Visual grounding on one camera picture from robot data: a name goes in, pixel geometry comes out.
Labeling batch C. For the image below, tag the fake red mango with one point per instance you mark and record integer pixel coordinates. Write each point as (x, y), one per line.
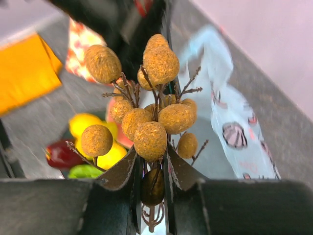
(59, 156)

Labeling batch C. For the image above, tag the fake green kiwi slice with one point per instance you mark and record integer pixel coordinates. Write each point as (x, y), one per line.
(84, 171)

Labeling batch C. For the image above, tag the fake brown grape bunch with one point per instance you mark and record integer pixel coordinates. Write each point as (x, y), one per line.
(155, 123)

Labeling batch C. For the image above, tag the yellow fake lemon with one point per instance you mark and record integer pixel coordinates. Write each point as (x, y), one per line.
(80, 122)

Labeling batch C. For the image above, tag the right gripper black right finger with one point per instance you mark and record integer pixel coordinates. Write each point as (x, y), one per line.
(196, 205)

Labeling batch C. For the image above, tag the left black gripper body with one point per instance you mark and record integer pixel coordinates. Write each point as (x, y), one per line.
(125, 25)

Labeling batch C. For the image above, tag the light blue plastic bag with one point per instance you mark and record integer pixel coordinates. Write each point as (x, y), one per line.
(230, 115)

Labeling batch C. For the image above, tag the fake yellow star fruit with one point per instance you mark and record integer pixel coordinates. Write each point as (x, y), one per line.
(116, 153)

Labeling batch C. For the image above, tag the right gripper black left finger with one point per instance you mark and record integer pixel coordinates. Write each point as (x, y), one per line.
(107, 206)

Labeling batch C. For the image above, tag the floral orange cloth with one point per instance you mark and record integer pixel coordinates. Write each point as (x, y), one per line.
(80, 38)

